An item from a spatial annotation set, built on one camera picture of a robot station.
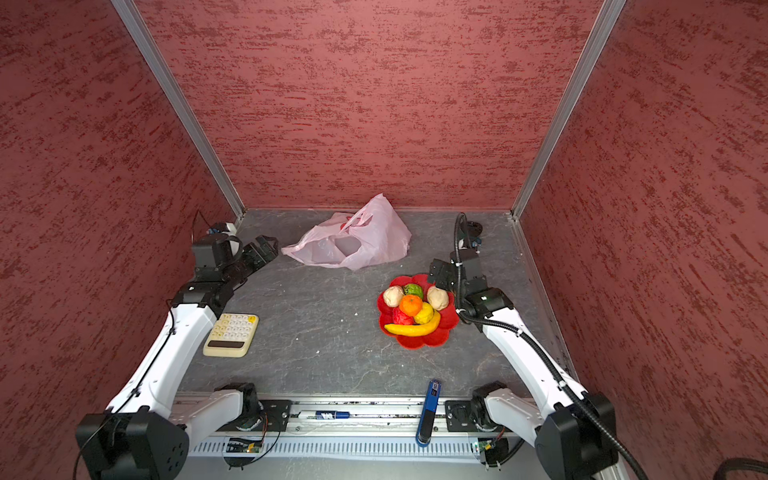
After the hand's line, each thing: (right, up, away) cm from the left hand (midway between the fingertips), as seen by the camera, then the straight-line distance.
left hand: (268, 253), depth 80 cm
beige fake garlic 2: (+48, -14, +9) cm, 51 cm away
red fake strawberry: (+36, -19, +6) cm, 42 cm away
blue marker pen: (+17, -41, -6) cm, 45 cm away
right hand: (+48, -6, +2) cm, 49 cm away
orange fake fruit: (+40, -15, +3) cm, 42 cm away
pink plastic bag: (+29, +6, +10) cm, 31 cm away
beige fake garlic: (+35, -13, +7) cm, 38 cm away
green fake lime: (+41, -12, +12) cm, 44 cm away
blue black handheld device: (+43, -41, -6) cm, 60 cm away
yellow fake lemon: (+44, -19, +7) cm, 49 cm away
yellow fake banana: (+41, -23, +5) cm, 47 cm away
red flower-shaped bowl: (+52, -20, +10) cm, 56 cm away
